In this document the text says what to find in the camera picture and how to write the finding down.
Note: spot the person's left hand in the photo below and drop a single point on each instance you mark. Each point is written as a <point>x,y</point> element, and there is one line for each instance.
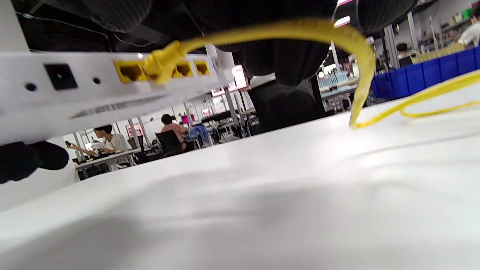
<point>26,161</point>

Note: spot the person's right hand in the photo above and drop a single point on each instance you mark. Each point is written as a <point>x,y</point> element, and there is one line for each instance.
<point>285,60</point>

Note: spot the white router with black circle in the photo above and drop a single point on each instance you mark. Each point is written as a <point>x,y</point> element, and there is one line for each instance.
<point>93,97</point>

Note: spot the pink lit monitor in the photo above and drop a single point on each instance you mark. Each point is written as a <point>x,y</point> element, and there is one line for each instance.
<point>239,77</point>

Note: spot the white office desk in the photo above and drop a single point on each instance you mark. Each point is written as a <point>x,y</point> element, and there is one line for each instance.
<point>108,157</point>

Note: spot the blue plastic crate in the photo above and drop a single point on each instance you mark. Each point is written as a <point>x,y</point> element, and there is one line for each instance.
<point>431,75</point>

